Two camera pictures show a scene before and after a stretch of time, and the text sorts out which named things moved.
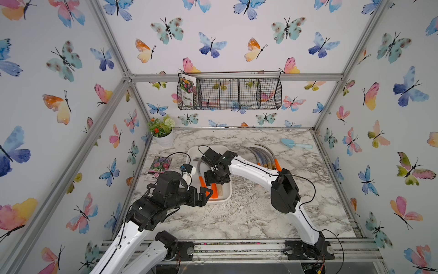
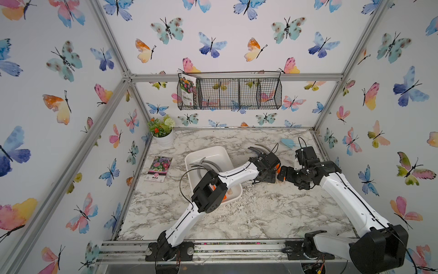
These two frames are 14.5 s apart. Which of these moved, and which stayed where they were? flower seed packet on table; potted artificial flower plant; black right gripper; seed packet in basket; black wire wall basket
Moved: black right gripper
Stayed: seed packet in basket; flower seed packet on table; potted artificial flower plant; black wire wall basket
